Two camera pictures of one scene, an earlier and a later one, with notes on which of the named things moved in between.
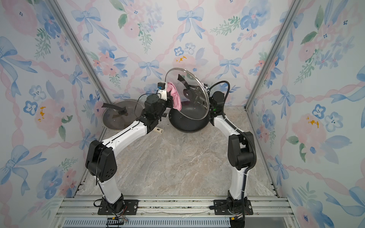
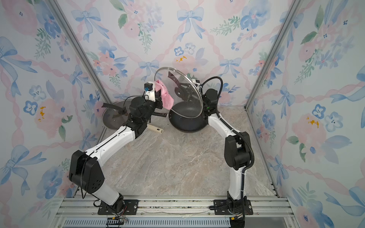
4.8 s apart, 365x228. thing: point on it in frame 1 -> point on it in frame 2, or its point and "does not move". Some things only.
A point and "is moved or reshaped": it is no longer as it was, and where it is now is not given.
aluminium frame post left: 61,14 does not move
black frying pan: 190,118 does not move
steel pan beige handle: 158,130 does not move
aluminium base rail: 176,212 does not move
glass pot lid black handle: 192,96 is moved or reshaped
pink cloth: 176,99 is moved or reshaped
